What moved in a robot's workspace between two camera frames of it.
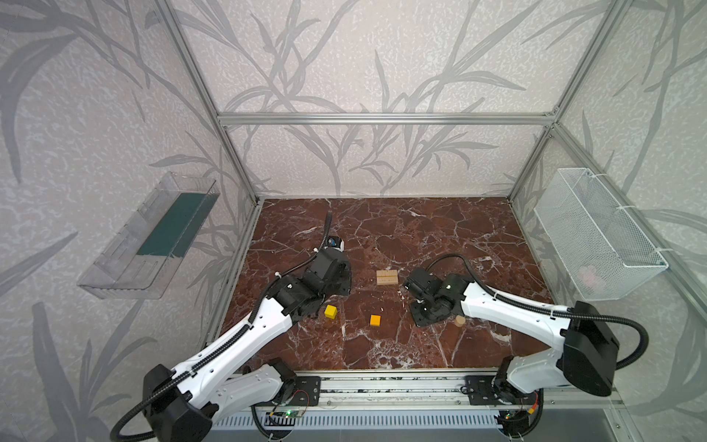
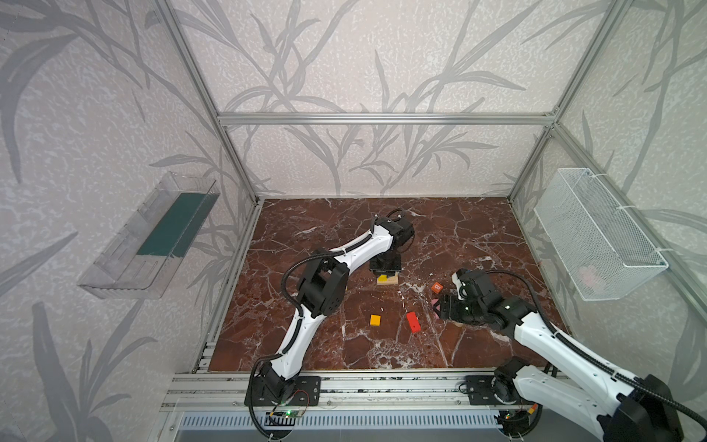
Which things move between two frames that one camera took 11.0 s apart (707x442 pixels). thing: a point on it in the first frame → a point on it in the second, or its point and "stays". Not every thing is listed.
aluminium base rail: x=355 y=391 stays
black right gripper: x=423 y=308 → x=448 y=307
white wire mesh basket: x=607 y=250 stays
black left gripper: x=336 y=273 → x=385 y=265
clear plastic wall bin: x=142 y=259 stays
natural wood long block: x=388 y=280 stays
